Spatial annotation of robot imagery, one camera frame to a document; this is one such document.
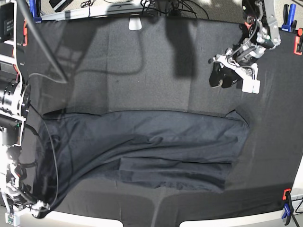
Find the dark navy t-shirt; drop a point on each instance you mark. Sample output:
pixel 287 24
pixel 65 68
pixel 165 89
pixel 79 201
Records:
pixel 148 148

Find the black table cloth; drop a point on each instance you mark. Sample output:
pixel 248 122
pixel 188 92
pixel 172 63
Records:
pixel 165 66

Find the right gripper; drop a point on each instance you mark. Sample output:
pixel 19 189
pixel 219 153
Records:
pixel 16 193

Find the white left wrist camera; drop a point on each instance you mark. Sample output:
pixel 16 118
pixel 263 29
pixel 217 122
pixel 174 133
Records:
pixel 251 86

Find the black power adapter box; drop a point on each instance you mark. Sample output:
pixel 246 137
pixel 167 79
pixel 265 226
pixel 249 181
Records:
pixel 59 5

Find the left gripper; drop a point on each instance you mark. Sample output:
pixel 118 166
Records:
pixel 227 71

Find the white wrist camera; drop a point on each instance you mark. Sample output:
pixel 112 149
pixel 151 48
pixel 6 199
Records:
pixel 13 218
pixel 251 86

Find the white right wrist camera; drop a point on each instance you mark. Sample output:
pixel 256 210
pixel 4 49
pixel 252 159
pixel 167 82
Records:
pixel 13 218

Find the red black clamp near-right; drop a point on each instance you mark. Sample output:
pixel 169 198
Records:
pixel 286 194

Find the red black clamp far-left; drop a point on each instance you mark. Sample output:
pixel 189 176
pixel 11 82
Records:
pixel 25 33

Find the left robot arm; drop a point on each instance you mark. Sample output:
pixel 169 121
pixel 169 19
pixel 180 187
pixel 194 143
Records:
pixel 263 32

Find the aluminium frame rail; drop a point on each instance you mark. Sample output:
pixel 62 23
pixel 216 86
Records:
pixel 89 12

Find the blue bar clamp far-right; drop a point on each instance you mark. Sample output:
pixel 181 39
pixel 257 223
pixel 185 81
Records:
pixel 289 24

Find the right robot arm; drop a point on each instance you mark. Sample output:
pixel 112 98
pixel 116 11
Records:
pixel 14 104

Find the blue bar clamp near-right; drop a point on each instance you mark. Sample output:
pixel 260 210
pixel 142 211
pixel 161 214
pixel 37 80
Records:
pixel 288 211

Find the blue bar clamp far-left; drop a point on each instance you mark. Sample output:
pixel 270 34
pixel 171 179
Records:
pixel 35 9

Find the red black clamp far-right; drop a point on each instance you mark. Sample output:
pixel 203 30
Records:
pixel 298 43

